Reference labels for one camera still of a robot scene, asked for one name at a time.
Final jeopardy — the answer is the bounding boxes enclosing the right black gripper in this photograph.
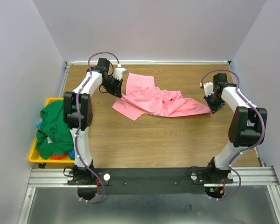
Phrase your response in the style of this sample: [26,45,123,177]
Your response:
[203,91,225,114]

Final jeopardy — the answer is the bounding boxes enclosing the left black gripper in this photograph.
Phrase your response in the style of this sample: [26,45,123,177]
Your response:
[100,76,123,98]

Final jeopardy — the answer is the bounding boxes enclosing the pink t shirt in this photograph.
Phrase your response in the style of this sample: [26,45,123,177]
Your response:
[112,73,210,121]

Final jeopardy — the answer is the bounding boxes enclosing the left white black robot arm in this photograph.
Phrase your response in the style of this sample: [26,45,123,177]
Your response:
[63,58,127,184]

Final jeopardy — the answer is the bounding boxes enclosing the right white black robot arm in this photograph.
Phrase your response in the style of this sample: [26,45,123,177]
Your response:
[200,70,267,183]

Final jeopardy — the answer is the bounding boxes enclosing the blue t shirt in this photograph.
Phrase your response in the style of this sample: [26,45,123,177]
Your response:
[36,121,75,160]

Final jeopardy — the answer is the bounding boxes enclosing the green t shirt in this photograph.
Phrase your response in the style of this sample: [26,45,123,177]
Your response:
[36,100,74,160]

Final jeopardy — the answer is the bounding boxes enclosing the orange t shirt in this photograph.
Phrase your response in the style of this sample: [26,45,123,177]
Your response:
[50,153,70,161]

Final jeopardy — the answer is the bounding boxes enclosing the yellow plastic bin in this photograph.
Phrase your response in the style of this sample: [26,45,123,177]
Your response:
[28,98,74,164]

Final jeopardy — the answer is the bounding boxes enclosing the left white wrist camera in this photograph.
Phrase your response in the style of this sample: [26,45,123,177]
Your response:
[113,67,128,80]

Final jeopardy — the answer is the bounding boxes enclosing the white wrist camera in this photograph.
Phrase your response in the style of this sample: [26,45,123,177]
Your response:
[203,82,214,97]
[113,67,128,80]

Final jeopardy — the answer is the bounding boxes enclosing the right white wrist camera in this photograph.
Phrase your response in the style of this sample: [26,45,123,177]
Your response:
[203,82,214,97]

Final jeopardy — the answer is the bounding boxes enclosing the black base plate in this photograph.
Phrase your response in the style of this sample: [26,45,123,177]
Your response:
[64,166,233,202]

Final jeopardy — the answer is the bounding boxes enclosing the aluminium front rail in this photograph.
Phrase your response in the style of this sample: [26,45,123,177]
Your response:
[28,167,280,188]

